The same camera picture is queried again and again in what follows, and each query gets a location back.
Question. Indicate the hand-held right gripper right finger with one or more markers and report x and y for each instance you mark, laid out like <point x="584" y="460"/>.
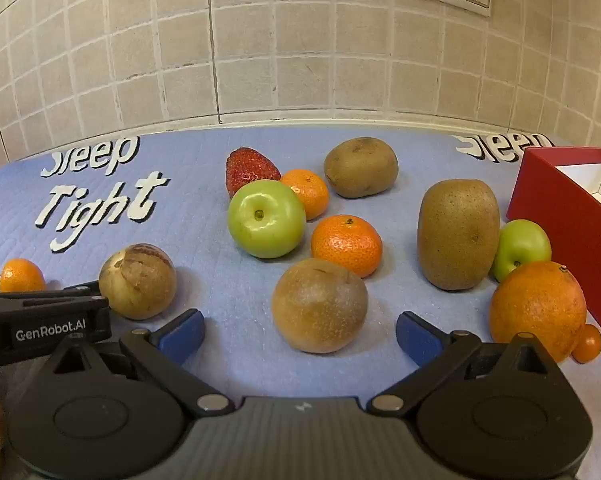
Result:
<point x="417" y="338"/>

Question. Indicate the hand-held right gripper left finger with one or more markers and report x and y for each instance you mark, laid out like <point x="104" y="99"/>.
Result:
<point x="181" y="334"/>

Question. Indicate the small orange tangerine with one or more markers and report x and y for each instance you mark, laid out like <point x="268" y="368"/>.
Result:
<point x="308" y="192"/>
<point x="21" y="276"/>

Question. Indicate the brown kiwi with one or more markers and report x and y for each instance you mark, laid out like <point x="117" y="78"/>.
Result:
<point x="361" y="167"/>
<point x="458" y="235"/>

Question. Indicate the large green apple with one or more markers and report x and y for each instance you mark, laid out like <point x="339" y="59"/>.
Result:
<point x="266" y="220"/>

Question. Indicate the red strawberry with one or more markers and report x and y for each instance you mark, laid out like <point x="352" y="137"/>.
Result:
<point x="248" y="167"/>

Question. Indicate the red cardboard box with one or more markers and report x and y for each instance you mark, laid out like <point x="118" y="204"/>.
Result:
<point x="555" y="220"/>

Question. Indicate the mottled brown round fruit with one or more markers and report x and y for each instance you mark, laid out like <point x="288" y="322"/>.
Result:
<point x="137" y="281"/>

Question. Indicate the blue printed mat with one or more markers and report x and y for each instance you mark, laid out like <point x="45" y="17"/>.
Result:
<point x="205" y="280"/>

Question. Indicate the brown round pear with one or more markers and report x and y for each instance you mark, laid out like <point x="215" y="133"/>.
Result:
<point x="319" y="306"/>

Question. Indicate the large orange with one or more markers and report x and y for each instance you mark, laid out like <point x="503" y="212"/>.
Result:
<point x="538" y="310"/>

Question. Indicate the small green apple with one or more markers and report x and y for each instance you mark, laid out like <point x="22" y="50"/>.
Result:
<point x="525" y="245"/>

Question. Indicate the small orange cherry tomato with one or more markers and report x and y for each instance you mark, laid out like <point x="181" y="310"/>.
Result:
<point x="587" y="344"/>

